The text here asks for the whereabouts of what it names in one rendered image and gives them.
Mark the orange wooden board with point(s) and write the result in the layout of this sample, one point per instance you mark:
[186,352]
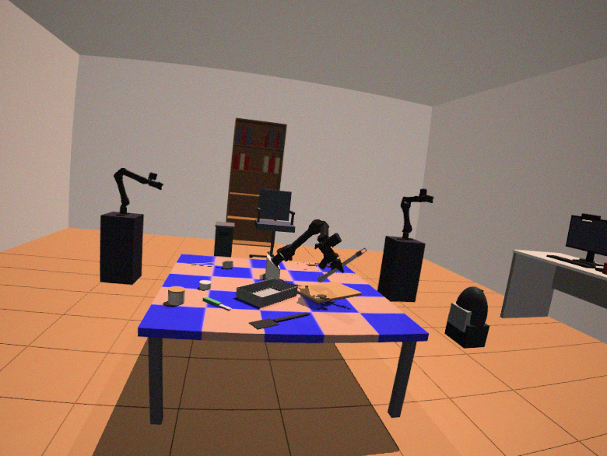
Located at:
[327,292]

